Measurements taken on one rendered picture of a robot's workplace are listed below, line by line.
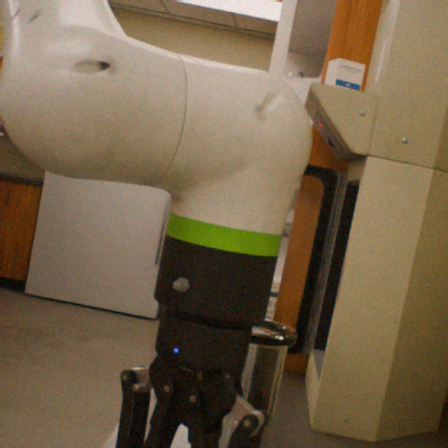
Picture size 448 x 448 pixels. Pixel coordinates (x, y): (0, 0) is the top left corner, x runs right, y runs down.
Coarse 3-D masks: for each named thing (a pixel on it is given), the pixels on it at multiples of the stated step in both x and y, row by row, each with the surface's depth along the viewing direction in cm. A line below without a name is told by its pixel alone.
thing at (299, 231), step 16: (304, 176) 150; (304, 192) 150; (320, 192) 150; (304, 208) 151; (320, 208) 150; (288, 224) 151; (304, 224) 151; (288, 240) 151; (304, 240) 151; (288, 256) 152; (304, 256) 151; (288, 272) 152; (304, 272) 151; (272, 288) 152; (288, 288) 152; (272, 304) 153; (288, 304) 152; (288, 320) 152
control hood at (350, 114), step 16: (320, 96) 118; (336, 96) 118; (352, 96) 118; (368, 96) 118; (320, 112) 126; (336, 112) 118; (352, 112) 118; (368, 112) 118; (336, 128) 119; (352, 128) 118; (368, 128) 118; (352, 144) 118; (368, 144) 118; (352, 160) 140
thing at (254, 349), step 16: (272, 320) 90; (256, 336) 81; (272, 336) 81; (288, 336) 83; (256, 352) 82; (272, 352) 82; (256, 368) 82; (272, 368) 83; (256, 384) 82; (272, 384) 83; (256, 400) 82; (272, 400) 84; (272, 416) 85; (224, 432) 82
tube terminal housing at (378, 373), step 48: (432, 0) 116; (432, 48) 117; (384, 96) 118; (432, 96) 117; (384, 144) 118; (432, 144) 118; (384, 192) 119; (432, 192) 120; (384, 240) 119; (432, 240) 122; (384, 288) 120; (432, 288) 125; (336, 336) 121; (384, 336) 121; (432, 336) 128; (336, 384) 121; (384, 384) 121; (432, 384) 131; (336, 432) 122; (384, 432) 123
